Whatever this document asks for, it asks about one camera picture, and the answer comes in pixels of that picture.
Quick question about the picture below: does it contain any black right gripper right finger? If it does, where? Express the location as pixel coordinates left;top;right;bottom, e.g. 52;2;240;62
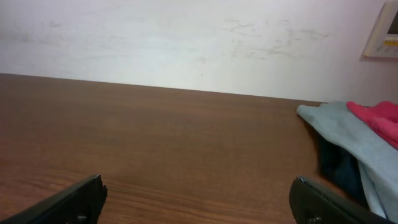
289;177;395;224

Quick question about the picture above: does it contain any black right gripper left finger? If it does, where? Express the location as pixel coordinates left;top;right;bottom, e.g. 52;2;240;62
1;174;108;224

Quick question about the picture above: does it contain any dark navy garment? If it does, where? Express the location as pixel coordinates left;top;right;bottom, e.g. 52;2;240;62
317;135;369;208

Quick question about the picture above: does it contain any grey t-shirt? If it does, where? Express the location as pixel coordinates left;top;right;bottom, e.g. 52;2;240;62
297;102;397;223

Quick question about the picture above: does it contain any pink coral t-shirt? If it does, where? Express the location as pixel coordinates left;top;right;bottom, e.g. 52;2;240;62
346;101;397;149

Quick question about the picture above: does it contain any beige wall control panel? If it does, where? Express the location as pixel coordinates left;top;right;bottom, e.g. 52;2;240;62
364;1;397;58

